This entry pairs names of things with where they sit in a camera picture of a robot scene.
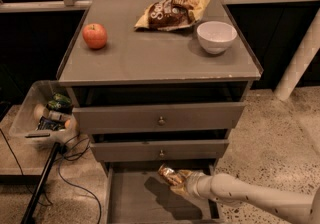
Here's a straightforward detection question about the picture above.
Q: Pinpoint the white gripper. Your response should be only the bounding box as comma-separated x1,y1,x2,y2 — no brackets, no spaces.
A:
170,169,204,198

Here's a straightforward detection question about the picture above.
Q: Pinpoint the orange soda can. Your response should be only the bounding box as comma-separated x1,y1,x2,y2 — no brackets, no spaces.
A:
158,164,185,186

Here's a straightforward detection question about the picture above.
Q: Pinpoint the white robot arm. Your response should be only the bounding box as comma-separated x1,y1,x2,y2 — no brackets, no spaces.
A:
171,170,320,224

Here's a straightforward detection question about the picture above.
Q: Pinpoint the middle grey drawer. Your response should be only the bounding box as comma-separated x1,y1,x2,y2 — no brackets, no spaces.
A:
90,139,229,162

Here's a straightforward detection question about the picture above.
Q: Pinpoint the grey drawer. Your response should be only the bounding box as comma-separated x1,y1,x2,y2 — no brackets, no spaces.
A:
73,102,244,134
105,161,223,224
90,139,229,162

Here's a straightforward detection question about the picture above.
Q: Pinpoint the bottom grey drawer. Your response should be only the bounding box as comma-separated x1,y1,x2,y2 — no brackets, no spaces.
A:
105,161,223,224

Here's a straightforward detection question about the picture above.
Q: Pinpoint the top grey drawer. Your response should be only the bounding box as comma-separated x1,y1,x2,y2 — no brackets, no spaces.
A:
73,102,244,134

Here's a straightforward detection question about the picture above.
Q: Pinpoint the grey drawer cabinet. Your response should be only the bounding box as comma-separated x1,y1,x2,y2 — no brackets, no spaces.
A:
55,0,264,224

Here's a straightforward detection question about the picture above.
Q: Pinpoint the dark blue snack packet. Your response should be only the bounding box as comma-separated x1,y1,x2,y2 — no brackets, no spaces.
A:
37,116,65,131

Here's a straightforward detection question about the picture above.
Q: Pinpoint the green snack bag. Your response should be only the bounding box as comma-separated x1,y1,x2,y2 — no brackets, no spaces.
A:
46,93,72,113

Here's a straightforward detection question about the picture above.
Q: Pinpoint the white bowl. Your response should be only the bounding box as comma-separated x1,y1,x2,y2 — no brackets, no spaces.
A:
197,21,238,54

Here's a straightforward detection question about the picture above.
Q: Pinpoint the clear plastic bin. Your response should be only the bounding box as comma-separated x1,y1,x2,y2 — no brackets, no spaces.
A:
9,80,78,148

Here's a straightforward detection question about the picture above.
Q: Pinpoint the black pole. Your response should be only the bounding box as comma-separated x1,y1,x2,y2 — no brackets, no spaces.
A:
20,142,61,224

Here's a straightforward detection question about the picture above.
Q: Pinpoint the white bottle in bin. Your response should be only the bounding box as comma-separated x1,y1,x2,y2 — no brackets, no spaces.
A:
33,104,71,122

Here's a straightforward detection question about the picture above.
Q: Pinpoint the brown chip bag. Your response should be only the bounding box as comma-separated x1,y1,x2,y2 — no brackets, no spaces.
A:
134,0,211,31

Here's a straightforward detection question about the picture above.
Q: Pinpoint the red apple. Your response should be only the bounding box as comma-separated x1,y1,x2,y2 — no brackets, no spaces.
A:
82,23,107,49

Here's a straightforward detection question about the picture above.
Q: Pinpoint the white table leg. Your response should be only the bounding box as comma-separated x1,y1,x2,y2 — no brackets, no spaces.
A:
274,10,320,101

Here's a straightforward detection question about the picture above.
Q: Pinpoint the black cable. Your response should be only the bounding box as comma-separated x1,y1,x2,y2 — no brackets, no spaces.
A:
0,127,54,207

